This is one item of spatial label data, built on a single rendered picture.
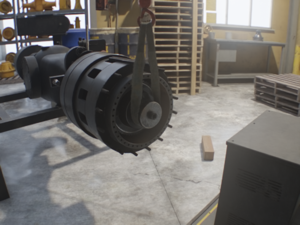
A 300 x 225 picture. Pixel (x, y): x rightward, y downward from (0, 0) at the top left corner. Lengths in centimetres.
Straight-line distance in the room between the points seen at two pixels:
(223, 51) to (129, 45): 244
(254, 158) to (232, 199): 24
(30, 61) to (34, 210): 133
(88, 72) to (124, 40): 308
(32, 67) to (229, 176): 194
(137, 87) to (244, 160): 59
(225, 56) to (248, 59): 127
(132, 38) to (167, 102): 309
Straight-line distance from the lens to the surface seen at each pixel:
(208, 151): 251
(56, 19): 372
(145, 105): 120
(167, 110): 141
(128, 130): 137
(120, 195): 205
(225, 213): 121
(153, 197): 201
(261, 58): 730
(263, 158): 99
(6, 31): 986
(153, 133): 141
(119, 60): 131
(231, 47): 598
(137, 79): 117
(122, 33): 447
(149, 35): 114
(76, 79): 142
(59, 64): 205
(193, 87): 489
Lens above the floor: 127
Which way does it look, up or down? 19 degrees down
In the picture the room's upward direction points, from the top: straight up
